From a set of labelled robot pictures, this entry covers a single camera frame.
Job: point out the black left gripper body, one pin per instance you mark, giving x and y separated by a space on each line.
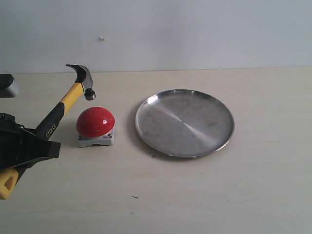
8 143

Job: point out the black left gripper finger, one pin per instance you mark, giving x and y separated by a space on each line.
28 149

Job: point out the yellow black claw hammer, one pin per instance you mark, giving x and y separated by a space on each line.
83 86

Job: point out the red dome push button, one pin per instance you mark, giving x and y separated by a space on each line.
96 126

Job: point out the round stainless steel plate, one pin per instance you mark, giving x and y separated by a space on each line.
184 123

